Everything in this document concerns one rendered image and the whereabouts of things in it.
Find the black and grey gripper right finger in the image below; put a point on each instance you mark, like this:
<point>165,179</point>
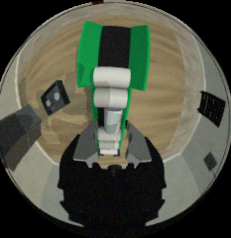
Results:
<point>143,154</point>

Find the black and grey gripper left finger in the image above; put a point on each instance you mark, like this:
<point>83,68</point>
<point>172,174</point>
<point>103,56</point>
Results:
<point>80,153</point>

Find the grey cylinder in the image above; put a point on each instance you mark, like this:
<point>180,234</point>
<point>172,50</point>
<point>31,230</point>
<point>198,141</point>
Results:
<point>109,151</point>
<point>104,136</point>
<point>109,144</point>
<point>112,120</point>
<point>110,97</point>
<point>112,77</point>

